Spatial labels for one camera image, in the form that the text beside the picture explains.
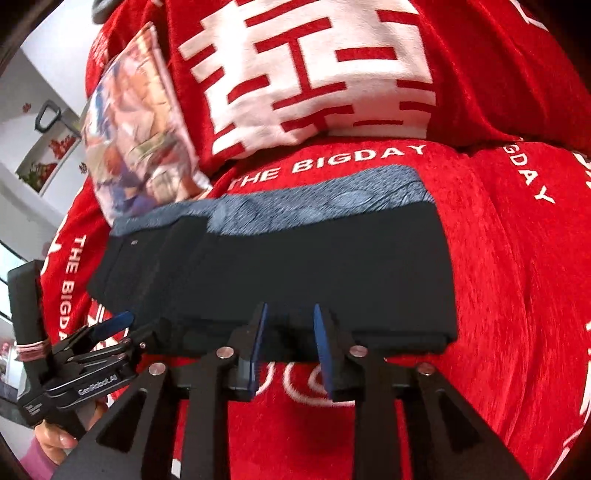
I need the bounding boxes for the person's left hand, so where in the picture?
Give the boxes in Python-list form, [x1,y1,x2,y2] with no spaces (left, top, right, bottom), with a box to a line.
[36,401,108,464]

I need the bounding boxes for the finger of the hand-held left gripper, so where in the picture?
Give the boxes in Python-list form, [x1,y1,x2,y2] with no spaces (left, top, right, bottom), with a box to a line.
[69,323,160,370]
[48,311,136,365]

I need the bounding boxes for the person's left forearm pink sleeve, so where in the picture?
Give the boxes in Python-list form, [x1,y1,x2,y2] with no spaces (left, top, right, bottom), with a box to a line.
[21,436,65,480]

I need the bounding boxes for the white shelf cabinet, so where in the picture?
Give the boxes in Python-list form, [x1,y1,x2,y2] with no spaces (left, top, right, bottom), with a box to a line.
[14,99,86,195]

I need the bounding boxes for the black loop handle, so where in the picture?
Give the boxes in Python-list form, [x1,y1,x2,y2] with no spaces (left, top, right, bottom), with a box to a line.
[36,100,62,133]

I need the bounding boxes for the printed picture pillow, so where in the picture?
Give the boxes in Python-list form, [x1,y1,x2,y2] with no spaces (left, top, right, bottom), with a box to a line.
[81,22,214,227]

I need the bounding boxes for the red printed sofa cover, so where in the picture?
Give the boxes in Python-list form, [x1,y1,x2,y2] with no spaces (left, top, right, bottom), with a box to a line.
[39,0,591,480]

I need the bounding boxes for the red cushion with white character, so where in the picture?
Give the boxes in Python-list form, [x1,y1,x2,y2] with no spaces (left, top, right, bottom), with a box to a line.
[150,0,591,178]

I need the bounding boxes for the black and grey pants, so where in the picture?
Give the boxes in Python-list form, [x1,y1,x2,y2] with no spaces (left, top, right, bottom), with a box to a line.
[87,165,459,358]

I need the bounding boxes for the green and red ornament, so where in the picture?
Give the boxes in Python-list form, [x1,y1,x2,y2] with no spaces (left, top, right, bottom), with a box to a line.
[25,164,54,191]

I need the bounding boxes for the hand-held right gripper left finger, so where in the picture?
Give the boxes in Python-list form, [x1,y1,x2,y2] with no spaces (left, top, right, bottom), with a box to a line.
[51,302,271,480]

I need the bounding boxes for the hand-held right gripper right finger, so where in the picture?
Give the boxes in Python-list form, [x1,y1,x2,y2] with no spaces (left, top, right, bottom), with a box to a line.
[313,302,532,480]

